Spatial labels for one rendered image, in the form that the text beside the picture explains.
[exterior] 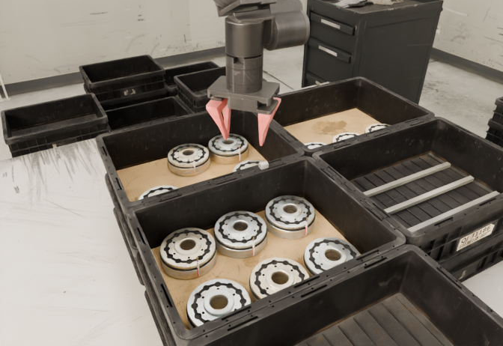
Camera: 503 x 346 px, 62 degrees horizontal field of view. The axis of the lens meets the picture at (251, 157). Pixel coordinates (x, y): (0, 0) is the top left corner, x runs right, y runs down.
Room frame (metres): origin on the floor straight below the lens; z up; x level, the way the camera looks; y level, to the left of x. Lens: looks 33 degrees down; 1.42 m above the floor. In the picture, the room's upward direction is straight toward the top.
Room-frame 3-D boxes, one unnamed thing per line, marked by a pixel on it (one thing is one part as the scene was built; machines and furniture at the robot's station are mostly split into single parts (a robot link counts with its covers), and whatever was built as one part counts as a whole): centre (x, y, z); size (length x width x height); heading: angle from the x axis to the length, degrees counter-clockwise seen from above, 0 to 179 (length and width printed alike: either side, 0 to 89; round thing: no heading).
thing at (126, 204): (0.80, 0.12, 0.92); 0.40 x 0.30 x 0.02; 118
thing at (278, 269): (0.48, -0.05, 0.86); 0.05 x 0.05 x 0.01
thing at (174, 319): (0.54, -0.02, 0.92); 0.40 x 0.30 x 0.02; 118
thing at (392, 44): (2.44, -0.69, 0.45); 0.60 x 0.45 x 0.90; 119
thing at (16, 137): (1.62, 0.86, 0.37); 0.40 x 0.30 x 0.45; 119
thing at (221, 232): (0.60, 0.02, 0.86); 0.10 x 0.10 x 0.01
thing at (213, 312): (0.43, 0.05, 0.86); 0.05 x 0.05 x 0.01
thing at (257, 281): (0.48, -0.05, 0.86); 0.10 x 0.10 x 0.01
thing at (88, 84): (2.17, 0.71, 0.37); 0.40 x 0.30 x 0.45; 119
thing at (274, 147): (0.80, 0.12, 0.87); 0.40 x 0.30 x 0.11; 118
